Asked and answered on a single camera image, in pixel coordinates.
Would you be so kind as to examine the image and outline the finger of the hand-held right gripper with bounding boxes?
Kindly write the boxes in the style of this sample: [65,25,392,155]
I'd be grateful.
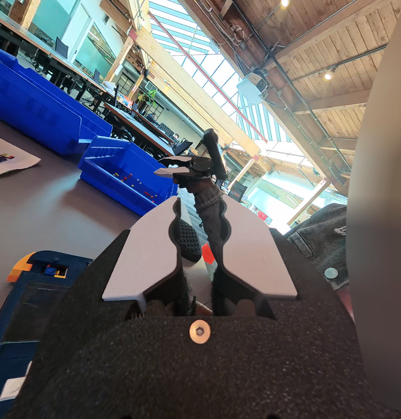
[154,167,191,179]
[159,156,193,168]

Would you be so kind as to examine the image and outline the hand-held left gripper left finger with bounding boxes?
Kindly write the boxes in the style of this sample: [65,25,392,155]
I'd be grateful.
[102,196,185,315]

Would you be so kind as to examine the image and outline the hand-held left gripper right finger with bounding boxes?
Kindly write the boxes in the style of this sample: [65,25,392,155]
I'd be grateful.
[213,195,298,315]

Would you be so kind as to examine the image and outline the small blue plastic bin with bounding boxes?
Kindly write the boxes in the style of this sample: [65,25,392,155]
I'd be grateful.
[77,135,179,217]

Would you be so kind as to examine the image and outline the dark blue brick game console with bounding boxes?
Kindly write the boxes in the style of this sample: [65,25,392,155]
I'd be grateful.
[0,250,94,419]

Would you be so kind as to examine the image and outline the person's right hand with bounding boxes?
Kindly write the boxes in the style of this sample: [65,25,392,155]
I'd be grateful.
[172,176,219,197]

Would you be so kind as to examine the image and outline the orange traffic cone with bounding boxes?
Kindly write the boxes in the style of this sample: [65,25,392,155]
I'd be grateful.
[202,242,218,273]

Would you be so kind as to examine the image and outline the loose small coloured bricks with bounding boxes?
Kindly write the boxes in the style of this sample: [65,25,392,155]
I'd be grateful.
[112,172,159,198]

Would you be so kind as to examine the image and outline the wooden office table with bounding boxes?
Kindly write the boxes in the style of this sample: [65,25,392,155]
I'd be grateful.
[104,103,175,158]

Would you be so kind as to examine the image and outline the red ceiling pipe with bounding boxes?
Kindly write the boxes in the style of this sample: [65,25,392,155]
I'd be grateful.
[149,12,268,143]

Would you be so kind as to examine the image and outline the potted green plant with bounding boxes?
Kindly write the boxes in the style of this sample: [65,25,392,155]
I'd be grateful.
[137,90,158,110]

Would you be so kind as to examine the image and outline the white ceiling projector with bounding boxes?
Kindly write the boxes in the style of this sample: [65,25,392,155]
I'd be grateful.
[236,72,270,105]

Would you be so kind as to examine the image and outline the person's striped shirt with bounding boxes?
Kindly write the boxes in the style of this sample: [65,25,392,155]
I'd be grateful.
[338,287,355,323]

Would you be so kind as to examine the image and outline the large blue plastic bin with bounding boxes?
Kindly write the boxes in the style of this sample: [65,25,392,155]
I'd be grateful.
[0,44,113,156]

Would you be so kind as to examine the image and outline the white instruction booklet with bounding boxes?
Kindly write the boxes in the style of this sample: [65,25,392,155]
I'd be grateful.
[0,133,41,180]

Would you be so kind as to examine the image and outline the long wooden table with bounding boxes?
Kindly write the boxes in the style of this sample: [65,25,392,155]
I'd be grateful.
[0,13,111,102]

